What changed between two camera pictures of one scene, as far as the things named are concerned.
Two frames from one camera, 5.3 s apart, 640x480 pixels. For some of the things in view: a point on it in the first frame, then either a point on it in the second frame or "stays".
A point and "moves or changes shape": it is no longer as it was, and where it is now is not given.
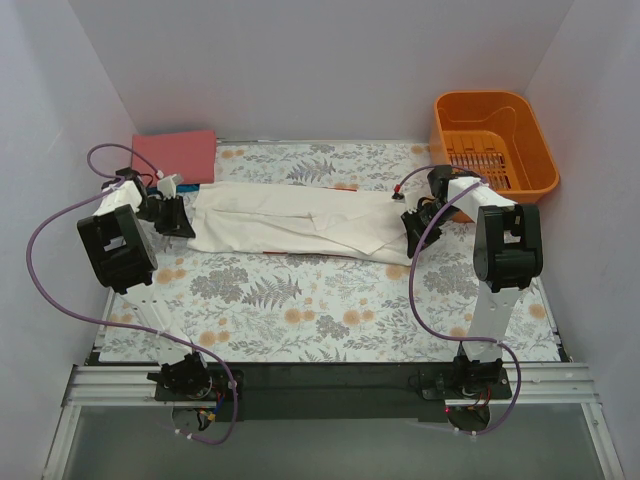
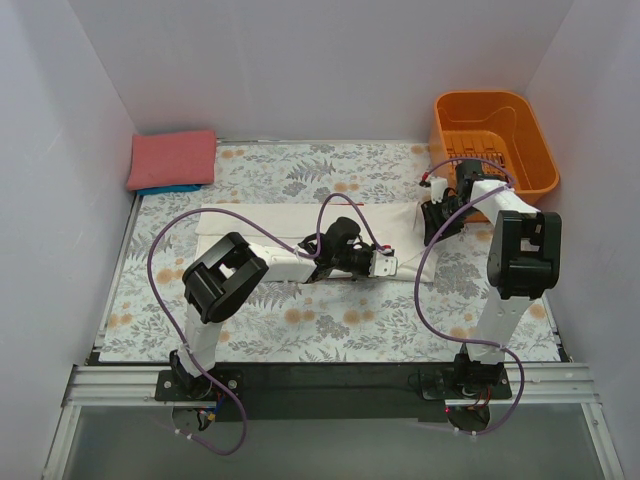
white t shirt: x=303 y=220 moves or changes shape
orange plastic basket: x=496 y=135 stays
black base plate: x=346 y=392 stays
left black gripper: x=168 y=216 to x=367 y=258
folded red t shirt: x=189 y=155 stays
